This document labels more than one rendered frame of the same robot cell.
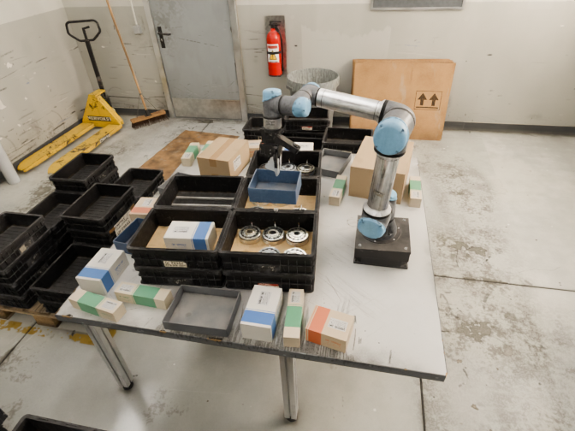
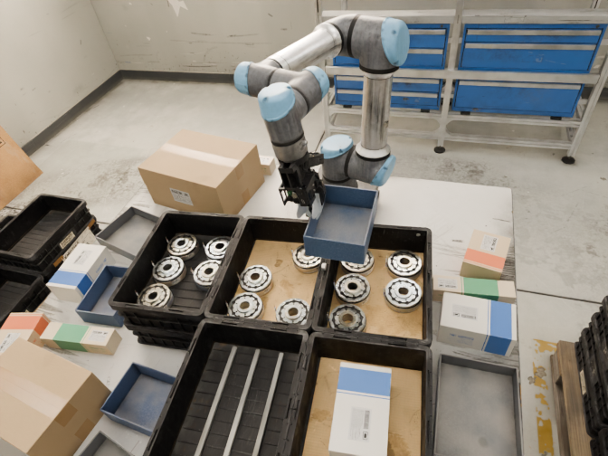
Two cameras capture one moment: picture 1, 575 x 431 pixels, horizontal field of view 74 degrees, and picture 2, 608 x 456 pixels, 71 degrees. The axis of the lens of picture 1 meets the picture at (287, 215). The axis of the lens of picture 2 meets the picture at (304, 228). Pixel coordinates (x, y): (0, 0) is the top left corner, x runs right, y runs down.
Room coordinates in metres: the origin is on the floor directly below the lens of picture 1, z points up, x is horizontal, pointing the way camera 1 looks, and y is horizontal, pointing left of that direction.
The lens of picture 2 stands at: (1.33, 0.82, 1.87)
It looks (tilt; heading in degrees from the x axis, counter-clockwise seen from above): 45 degrees down; 280
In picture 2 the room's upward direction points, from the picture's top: 9 degrees counter-clockwise
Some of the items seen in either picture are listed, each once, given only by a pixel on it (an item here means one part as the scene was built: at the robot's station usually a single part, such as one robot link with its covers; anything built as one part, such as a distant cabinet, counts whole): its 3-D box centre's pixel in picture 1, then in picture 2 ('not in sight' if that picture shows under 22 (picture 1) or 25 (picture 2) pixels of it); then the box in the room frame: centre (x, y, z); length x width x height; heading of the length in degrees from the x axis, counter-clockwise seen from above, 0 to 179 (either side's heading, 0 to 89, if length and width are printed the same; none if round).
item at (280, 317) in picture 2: not in sight; (293, 313); (1.51, 0.16, 0.86); 0.10 x 0.10 x 0.01
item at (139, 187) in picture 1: (139, 200); not in sight; (2.49, 1.15, 0.31); 0.40 x 0.30 x 0.34; 167
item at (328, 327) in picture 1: (329, 327); (485, 257); (0.90, -0.14, 0.74); 0.16 x 0.12 x 0.07; 66
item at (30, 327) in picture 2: (258, 148); (20, 339); (2.43, 0.18, 0.74); 0.16 x 0.12 x 0.07; 90
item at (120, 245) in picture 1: (139, 236); not in sight; (1.52, 0.77, 0.74); 0.20 x 0.15 x 0.07; 160
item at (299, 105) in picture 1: (296, 104); (299, 90); (1.45, -0.06, 1.42); 0.11 x 0.11 x 0.08; 62
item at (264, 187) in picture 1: (275, 185); (342, 222); (1.36, 0.04, 1.10); 0.20 x 0.15 x 0.07; 78
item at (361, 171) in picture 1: (382, 168); (204, 175); (1.97, -0.58, 0.80); 0.40 x 0.30 x 0.20; 157
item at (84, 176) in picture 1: (92, 190); not in sight; (2.58, 1.54, 0.37); 0.40 x 0.30 x 0.45; 167
